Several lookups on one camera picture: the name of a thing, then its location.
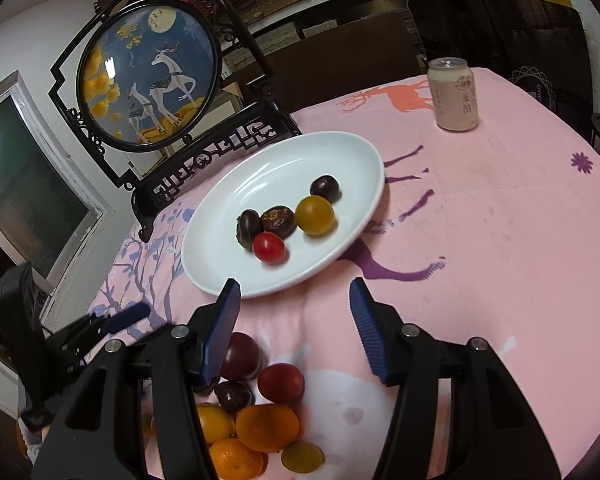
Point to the orange mandarin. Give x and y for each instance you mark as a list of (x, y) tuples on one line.
[(267, 427), (236, 458), (148, 423)]

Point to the brown wooden board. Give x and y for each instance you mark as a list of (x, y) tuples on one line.
[(355, 47)]

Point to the yellow tomato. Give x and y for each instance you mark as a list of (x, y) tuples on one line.
[(316, 216)]

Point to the pink printed blanket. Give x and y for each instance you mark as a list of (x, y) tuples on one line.
[(480, 240)]

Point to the window with white frame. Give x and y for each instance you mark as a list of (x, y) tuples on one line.
[(25, 180)]

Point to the round deer screen ornament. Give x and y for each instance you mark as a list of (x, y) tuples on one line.
[(147, 72)]

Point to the yellow-green tomato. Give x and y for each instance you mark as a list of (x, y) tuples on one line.
[(302, 458)]

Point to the black chair back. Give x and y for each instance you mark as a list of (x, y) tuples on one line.
[(505, 45)]

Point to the white oval plate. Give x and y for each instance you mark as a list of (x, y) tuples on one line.
[(240, 180)]

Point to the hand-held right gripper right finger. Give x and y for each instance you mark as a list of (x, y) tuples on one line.
[(370, 335)]

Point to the yellow-orange mandarin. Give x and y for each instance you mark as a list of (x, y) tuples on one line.
[(216, 422)]

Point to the dark date left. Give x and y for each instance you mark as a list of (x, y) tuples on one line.
[(248, 227)]

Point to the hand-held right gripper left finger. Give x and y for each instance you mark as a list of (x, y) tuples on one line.
[(222, 330)]

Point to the dark purple plum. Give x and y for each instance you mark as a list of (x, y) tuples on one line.
[(242, 355)]

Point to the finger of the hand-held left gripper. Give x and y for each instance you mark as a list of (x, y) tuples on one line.
[(125, 316)]

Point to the pink drink can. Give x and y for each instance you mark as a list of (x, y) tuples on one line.
[(452, 95)]

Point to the red cherry tomato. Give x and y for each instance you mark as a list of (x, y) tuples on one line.
[(269, 248)]

